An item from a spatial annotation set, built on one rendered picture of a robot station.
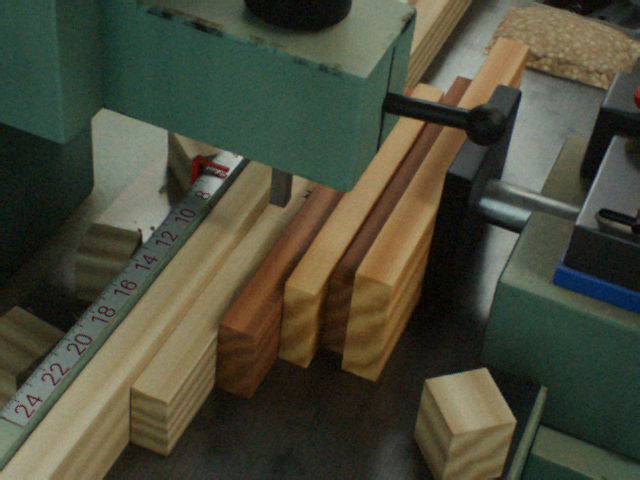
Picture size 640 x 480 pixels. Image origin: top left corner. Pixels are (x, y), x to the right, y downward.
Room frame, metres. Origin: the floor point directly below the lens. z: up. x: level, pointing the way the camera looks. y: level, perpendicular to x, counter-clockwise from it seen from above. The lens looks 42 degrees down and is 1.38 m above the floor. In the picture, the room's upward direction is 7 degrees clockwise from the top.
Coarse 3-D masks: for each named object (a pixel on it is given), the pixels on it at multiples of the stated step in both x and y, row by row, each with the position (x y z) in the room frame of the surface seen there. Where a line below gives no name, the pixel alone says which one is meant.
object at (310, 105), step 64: (128, 0) 0.49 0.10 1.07; (192, 0) 0.50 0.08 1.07; (384, 0) 0.52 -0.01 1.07; (128, 64) 0.49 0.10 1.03; (192, 64) 0.48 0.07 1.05; (256, 64) 0.47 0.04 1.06; (320, 64) 0.46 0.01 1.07; (384, 64) 0.48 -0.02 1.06; (192, 128) 0.48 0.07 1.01; (256, 128) 0.47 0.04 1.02; (320, 128) 0.46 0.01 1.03; (384, 128) 0.49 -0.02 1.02
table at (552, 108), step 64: (512, 0) 0.82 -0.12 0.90; (448, 64) 0.73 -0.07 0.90; (576, 128) 0.67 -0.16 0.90; (448, 320) 0.48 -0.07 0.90; (320, 384) 0.42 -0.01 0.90; (384, 384) 0.43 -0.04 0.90; (512, 384) 0.44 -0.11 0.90; (128, 448) 0.37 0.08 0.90; (192, 448) 0.37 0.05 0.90; (256, 448) 0.38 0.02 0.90; (320, 448) 0.38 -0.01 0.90; (384, 448) 0.39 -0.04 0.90; (512, 448) 0.40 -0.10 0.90; (576, 448) 0.43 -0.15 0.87
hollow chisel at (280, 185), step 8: (272, 168) 0.50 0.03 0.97; (272, 176) 0.50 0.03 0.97; (280, 176) 0.50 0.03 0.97; (288, 176) 0.50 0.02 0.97; (272, 184) 0.50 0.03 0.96; (280, 184) 0.50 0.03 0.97; (288, 184) 0.50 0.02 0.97; (272, 192) 0.50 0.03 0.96; (280, 192) 0.50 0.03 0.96; (288, 192) 0.50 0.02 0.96; (272, 200) 0.50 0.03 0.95; (280, 200) 0.50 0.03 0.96; (288, 200) 0.50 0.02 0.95
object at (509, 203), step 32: (512, 96) 0.56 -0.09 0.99; (512, 128) 0.57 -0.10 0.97; (480, 160) 0.50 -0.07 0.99; (448, 192) 0.49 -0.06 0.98; (480, 192) 0.51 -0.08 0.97; (512, 192) 0.52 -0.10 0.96; (448, 224) 0.49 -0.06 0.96; (480, 224) 0.54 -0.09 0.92; (512, 224) 0.51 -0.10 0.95; (448, 256) 0.49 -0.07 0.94; (448, 288) 0.49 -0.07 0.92
